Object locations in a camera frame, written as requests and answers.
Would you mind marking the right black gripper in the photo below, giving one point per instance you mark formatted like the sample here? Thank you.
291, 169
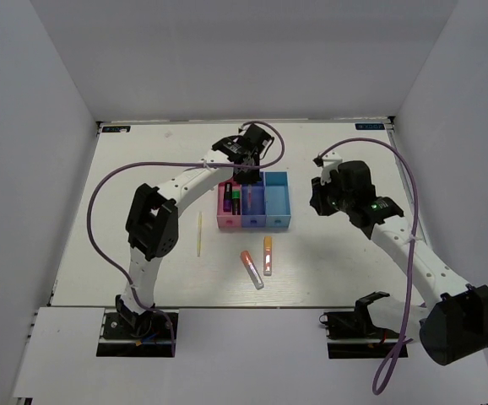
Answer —
317, 195

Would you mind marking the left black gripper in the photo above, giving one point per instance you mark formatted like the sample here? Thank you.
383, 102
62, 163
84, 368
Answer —
252, 179

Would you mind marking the pink gel pen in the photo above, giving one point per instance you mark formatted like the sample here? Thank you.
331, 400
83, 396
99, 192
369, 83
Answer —
249, 199

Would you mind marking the green cap black highlighter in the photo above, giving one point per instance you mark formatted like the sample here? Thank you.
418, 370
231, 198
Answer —
236, 202

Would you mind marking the purple cap black highlighter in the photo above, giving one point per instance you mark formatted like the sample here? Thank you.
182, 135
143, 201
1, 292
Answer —
227, 196

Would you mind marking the yellow gel pen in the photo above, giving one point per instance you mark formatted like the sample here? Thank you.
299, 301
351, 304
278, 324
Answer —
199, 234

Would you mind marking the yellow cap orange marker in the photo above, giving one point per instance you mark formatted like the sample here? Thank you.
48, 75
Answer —
267, 255

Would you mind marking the orange cap grey marker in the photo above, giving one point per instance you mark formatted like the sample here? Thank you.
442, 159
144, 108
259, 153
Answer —
252, 270

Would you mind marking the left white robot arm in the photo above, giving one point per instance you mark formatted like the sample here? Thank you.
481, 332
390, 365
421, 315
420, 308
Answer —
153, 221

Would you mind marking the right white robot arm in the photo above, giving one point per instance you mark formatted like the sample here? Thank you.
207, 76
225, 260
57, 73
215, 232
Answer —
453, 321

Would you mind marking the light blue drawer box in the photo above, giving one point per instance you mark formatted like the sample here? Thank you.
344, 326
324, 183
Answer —
277, 200

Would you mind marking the right blue table label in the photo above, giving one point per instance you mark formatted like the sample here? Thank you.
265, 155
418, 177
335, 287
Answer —
369, 126

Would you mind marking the blue table label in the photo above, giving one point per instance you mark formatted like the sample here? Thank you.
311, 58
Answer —
369, 126
115, 129

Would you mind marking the dark blue drawer box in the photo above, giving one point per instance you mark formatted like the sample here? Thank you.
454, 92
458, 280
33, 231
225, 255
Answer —
257, 218

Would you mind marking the pink drawer box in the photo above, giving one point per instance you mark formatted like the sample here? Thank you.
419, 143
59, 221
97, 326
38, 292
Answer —
227, 215

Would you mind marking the left blue table label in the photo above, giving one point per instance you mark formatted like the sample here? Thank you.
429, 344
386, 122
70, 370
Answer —
115, 129

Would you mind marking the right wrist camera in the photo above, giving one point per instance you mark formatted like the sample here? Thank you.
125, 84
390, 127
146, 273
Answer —
329, 162

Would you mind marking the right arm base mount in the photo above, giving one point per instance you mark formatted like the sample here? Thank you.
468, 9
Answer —
348, 339

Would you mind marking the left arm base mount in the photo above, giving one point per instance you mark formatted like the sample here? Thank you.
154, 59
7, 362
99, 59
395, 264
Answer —
118, 339

